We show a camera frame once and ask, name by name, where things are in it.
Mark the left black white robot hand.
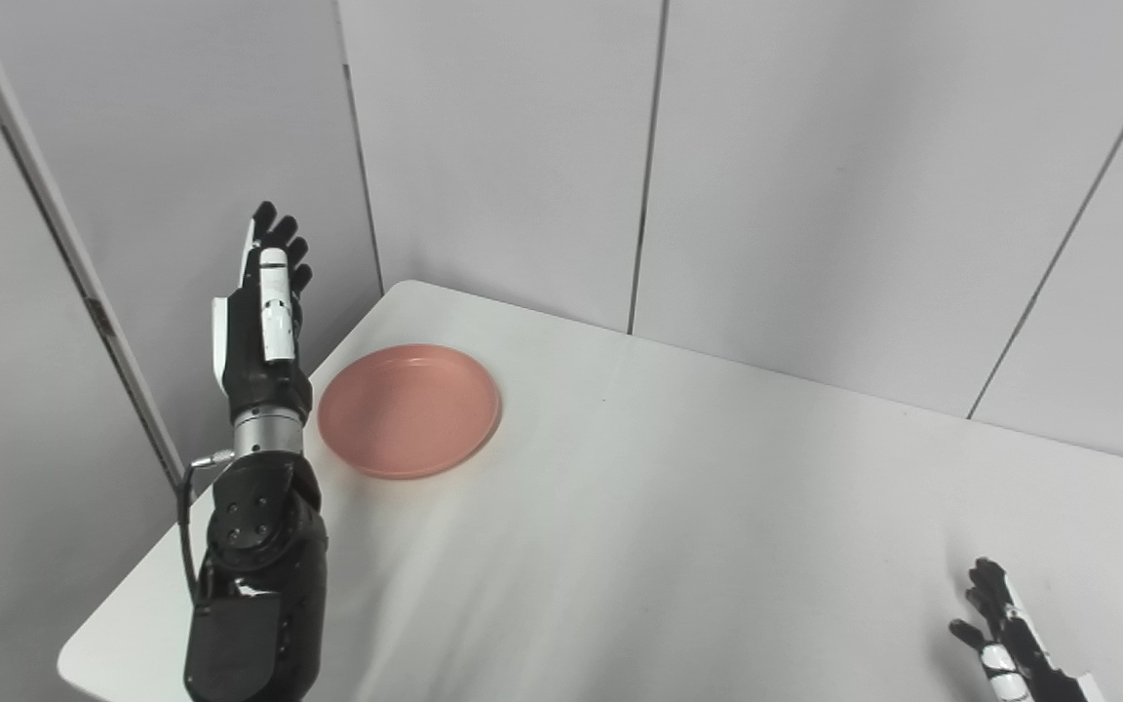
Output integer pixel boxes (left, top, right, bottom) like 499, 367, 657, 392
212, 201, 314, 422

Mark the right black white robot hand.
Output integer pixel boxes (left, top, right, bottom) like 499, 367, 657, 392
949, 558, 1108, 702

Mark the pink round plate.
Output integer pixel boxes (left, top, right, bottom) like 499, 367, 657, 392
317, 343, 503, 481

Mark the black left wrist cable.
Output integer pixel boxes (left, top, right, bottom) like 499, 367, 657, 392
176, 449, 237, 605

